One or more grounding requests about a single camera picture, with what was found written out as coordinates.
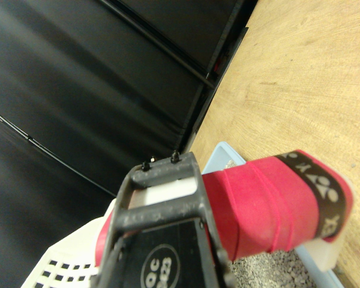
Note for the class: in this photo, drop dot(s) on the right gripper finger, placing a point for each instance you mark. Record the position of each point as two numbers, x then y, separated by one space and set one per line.
162 216

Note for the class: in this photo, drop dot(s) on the blue litter tray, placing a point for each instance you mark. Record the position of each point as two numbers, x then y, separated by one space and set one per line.
222 153

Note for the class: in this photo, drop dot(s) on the black curtain stand pole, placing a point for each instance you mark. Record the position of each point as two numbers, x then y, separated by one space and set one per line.
168 49

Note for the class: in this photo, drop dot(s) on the black curtain stand foot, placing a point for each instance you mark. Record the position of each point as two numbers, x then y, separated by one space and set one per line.
225 54

